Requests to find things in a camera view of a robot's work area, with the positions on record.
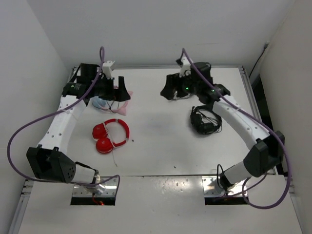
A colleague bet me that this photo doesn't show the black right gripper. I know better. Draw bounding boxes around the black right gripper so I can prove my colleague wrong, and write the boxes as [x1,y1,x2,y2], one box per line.
[162,69,201,100]

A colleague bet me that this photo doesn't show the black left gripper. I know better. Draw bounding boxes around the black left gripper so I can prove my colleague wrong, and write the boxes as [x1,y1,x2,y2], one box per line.
[90,75,130,102]

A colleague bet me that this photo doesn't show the white headphone cable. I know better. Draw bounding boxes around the white headphone cable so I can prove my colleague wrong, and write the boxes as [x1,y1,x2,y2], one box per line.
[102,118,129,168]

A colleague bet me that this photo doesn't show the red wireless headphones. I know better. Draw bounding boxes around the red wireless headphones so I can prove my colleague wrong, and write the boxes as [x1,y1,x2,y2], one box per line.
[92,118,130,154]

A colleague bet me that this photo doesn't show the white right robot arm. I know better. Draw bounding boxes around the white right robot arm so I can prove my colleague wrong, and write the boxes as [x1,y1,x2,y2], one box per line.
[160,58,285,191]

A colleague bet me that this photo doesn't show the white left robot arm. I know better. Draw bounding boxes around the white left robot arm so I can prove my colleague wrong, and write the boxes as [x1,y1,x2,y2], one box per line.
[26,61,131,187]

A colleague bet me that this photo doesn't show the brown silver headphones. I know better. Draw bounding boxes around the brown silver headphones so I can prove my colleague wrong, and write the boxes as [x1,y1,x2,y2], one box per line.
[173,94,194,100]

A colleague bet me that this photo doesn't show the pink blue cat-ear headphones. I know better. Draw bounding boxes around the pink blue cat-ear headphones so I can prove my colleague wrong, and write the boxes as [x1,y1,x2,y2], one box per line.
[91,96,130,116]

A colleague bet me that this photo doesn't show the black headphones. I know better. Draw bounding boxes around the black headphones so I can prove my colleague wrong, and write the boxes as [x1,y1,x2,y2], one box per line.
[190,105,223,135]

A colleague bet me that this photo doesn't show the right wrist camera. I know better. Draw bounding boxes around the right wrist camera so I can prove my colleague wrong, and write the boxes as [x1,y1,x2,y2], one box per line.
[176,57,191,78]

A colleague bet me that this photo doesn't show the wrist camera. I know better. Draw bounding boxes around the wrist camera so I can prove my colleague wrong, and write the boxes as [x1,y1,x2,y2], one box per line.
[176,57,191,78]
[102,60,116,79]

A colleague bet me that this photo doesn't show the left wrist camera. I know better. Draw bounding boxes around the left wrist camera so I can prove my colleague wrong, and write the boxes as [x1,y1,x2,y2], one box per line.
[102,60,116,79]

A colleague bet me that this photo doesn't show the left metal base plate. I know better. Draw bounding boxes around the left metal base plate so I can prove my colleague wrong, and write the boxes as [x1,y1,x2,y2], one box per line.
[72,177,119,198]

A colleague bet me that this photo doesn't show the metal base plate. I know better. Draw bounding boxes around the metal base plate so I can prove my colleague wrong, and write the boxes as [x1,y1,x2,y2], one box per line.
[72,177,119,198]
[202,175,247,198]

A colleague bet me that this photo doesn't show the black wall cable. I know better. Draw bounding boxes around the black wall cable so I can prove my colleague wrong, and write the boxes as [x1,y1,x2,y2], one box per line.
[249,42,269,78]

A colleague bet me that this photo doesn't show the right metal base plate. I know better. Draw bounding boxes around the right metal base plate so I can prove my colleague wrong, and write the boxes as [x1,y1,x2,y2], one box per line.
[202,175,247,198]

